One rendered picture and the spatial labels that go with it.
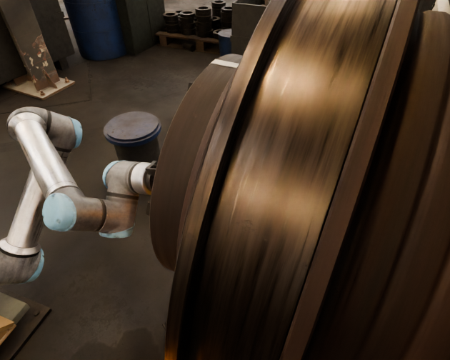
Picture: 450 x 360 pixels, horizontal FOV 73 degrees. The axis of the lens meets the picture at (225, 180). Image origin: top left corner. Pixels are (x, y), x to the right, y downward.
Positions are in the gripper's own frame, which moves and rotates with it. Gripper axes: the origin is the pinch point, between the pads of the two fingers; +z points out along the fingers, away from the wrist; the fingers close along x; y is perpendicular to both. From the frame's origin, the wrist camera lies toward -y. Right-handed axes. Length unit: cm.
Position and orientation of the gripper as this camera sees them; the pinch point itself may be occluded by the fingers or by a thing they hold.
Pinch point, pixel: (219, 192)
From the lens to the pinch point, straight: 75.1
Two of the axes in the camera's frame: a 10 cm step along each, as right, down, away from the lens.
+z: 8.6, 0.8, -5.0
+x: 4.4, -6.1, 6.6
